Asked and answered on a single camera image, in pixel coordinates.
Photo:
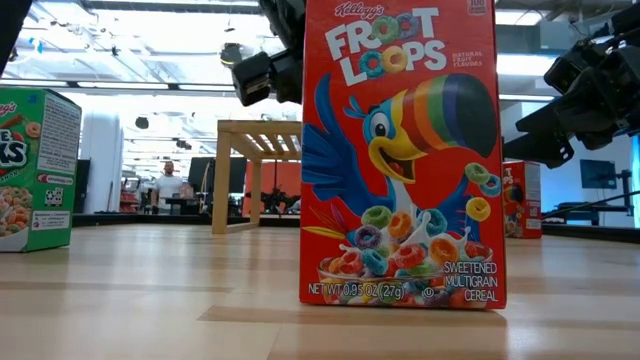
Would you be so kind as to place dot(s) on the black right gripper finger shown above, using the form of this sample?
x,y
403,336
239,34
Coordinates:
x,y
540,150
560,117

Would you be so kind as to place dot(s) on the black background monitor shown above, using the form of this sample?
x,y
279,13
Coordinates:
x,y
200,175

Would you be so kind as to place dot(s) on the black round ceiling device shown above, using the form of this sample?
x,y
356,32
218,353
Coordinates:
x,y
231,52

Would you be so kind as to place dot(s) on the wooden slatted shelf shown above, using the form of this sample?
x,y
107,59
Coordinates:
x,y
222,175

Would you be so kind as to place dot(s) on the black background desk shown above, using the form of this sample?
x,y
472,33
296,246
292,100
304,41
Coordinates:
x,y
585,207

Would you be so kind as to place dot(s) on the black wall monitor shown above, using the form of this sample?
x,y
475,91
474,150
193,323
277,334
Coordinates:
x,y
598,173

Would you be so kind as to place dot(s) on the red Froot Loops cereal box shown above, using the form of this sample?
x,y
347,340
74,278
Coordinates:
x,y
522,200
400,175

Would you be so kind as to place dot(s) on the orange partition panel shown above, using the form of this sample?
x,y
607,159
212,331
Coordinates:
x,y
280,187

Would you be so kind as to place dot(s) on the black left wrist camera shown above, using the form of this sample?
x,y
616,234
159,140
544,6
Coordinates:
x,y
252,77

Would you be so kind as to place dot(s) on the person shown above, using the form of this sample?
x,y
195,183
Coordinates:
x,y
167,187

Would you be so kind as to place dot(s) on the green Apple Jacks cereal box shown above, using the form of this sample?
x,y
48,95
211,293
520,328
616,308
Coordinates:
x,y
40,165

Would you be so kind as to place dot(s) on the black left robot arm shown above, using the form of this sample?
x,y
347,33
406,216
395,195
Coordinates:
x,y
10,25

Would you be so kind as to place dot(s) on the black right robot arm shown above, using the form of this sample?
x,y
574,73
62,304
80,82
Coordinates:
x,y
627,17

